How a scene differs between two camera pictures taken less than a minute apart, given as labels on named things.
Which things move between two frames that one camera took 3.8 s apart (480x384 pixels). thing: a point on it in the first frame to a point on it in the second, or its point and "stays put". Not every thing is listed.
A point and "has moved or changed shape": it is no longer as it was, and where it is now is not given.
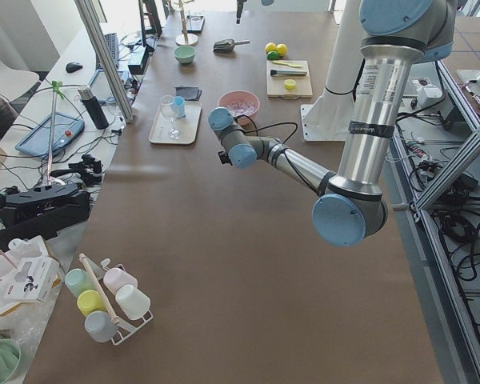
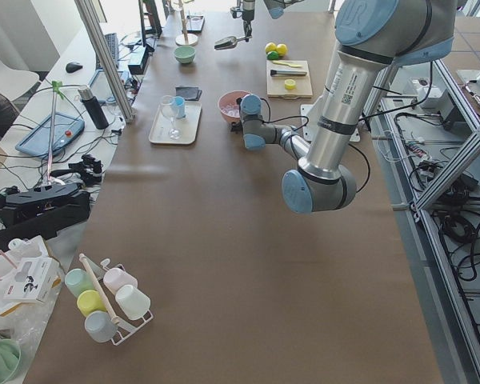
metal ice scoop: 227,45 has moved or changed shape
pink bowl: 242,105 stays put
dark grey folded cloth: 188,93 stays put
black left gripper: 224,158 to 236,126
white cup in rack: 132,302 stays put
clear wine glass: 168,106 stays put
